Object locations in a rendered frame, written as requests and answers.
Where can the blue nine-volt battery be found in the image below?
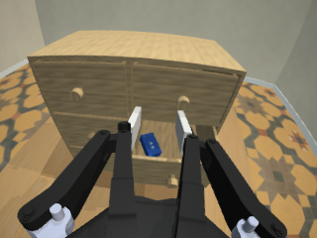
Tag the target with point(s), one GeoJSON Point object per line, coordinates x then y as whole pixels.
{"type": "Point", "coordinates": [150, 145]}

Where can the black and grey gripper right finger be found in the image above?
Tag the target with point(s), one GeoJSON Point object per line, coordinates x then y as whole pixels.
{"type": "Point", "coordinates": [245, 216]}

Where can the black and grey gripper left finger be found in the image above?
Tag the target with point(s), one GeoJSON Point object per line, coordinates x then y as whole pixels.
{"type": "Point", "coordinates": [51, 214]}

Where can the brown wooden drawer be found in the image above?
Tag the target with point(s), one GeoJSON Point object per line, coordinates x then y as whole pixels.
{"type": "Point", "coordinates": [76, 127]}
{"type": "Point", "coordinates": [110, 163]}
{"type": "Point", "coordinates": [155, 170]}
{"type": "Point", "coordinates": [202, 94]}
{"type": "Point", "coordinates": [100, 87]}

